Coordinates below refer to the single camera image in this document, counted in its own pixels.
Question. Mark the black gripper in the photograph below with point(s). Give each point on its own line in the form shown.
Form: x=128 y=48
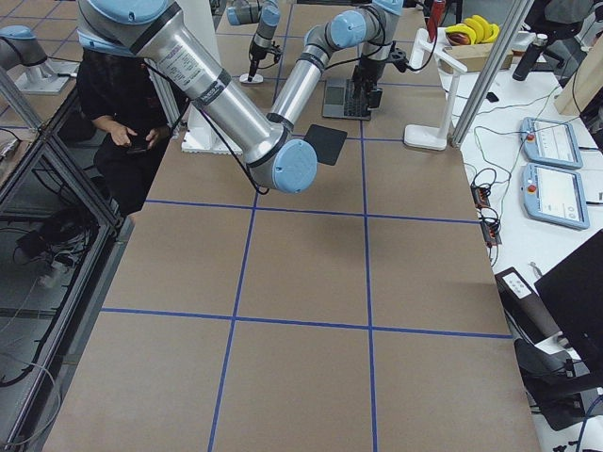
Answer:
x=255 y=49
x=366 y=70

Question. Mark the white computer mouse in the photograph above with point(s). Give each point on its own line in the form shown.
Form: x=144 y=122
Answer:
x=247 y=78

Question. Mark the silver grey laptop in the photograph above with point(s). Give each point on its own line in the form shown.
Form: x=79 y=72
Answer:
x=338 y=102

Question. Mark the black mouse pad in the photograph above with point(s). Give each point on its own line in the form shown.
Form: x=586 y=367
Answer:
x=327 y=143

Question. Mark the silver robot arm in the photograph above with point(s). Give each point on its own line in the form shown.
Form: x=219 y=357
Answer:
x=267 y=15
x=156 y=30

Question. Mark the yellow bananas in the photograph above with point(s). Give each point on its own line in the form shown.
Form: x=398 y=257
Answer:
x=472 y=30

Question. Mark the seated person in black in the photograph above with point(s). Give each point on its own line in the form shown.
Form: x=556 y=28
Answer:
x=118 y=96

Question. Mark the black water bottle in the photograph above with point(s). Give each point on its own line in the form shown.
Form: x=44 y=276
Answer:
x=528 y=60

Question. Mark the orange circuit board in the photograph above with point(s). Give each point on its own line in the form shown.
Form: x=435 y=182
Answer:
x=488 y=217

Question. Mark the upper blue teach pendant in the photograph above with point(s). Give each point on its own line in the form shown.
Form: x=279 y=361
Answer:
x=549 y=142

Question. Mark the blue teach pendant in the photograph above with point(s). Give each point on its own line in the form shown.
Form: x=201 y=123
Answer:
x=549 y=142
x=554 y=195

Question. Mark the lower blue teach pendant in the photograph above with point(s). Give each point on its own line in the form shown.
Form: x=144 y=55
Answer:
x=554 y=195

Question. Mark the black monitor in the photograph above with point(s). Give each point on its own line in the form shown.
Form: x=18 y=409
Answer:
x=572 y=294

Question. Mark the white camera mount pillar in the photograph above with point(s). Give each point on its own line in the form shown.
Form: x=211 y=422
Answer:
x=198 y=18

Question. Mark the aluminium frame post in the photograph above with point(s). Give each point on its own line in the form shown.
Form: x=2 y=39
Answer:
x=519 y=10

